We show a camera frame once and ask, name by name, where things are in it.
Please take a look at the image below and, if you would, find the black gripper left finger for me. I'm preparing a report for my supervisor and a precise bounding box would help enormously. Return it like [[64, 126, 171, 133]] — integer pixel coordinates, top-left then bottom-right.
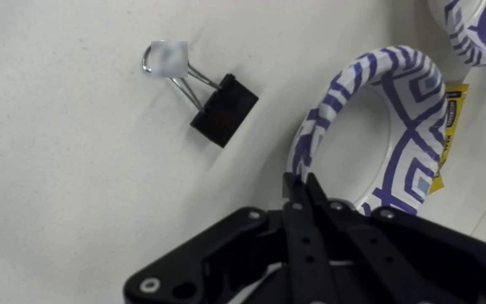
[[123, 174, 334, 304]]

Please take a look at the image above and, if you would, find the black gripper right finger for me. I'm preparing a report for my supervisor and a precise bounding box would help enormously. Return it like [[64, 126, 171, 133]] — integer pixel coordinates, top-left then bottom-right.
[[306, 175, 486, 304]]

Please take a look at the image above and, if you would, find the blue patterned paper plate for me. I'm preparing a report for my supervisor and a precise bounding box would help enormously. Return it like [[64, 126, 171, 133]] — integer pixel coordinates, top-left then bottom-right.
[[285, 45, 447, 216]]

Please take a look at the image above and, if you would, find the black binder clip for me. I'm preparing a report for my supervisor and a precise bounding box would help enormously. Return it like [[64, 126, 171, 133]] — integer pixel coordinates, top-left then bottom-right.
[[142, 40, 258, 147]]

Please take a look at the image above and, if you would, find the yellow label tag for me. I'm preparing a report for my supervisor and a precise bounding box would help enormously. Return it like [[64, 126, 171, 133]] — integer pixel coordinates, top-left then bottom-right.
[[429, 84, 469, 192]]

